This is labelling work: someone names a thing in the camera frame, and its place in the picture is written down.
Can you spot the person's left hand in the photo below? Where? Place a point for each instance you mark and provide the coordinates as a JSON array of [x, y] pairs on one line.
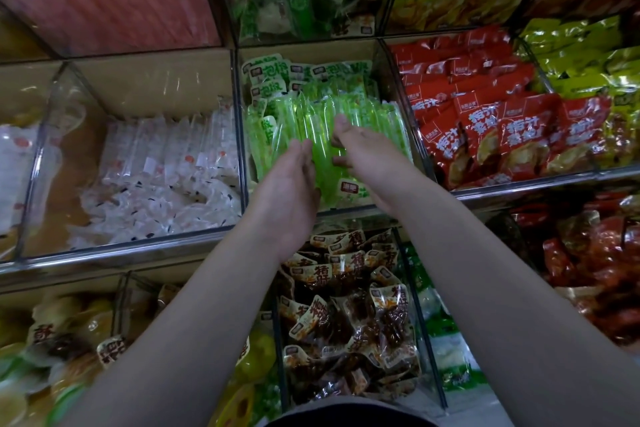
[[285, 201]]

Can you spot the person's right hand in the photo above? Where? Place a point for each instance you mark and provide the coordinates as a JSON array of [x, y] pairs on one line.
[[380, 161]]

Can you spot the long green vegetable packets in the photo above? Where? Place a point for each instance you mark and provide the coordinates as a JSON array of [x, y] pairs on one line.
[[300, 121]]

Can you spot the pile of white jelly sticks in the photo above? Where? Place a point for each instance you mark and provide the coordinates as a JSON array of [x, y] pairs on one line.
[[160, 181]]

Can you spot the pile of brown snack packets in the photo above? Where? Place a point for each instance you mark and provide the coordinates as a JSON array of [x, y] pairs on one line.
[[350, 322]]

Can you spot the pile of green bamboo packets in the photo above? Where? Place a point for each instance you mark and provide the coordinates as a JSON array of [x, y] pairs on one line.
[[445, 342]]

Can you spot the pile of glossy red snacks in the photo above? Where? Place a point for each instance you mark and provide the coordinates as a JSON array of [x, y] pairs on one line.
[[590, 262]]

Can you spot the yellow green packets pile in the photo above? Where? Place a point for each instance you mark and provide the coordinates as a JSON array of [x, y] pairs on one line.
[[600, 71]]

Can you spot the pile of jelly cups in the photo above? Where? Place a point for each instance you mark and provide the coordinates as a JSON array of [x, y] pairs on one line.
[[60, 352]]

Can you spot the person's right forearm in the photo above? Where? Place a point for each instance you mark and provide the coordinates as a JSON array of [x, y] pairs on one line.
[[520, 312]]

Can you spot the person's left forearm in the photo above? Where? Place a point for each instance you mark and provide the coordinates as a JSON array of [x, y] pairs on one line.
[[190, 342]]

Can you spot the black shirt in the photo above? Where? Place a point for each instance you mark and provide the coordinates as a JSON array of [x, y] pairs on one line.
[[350, 414]]

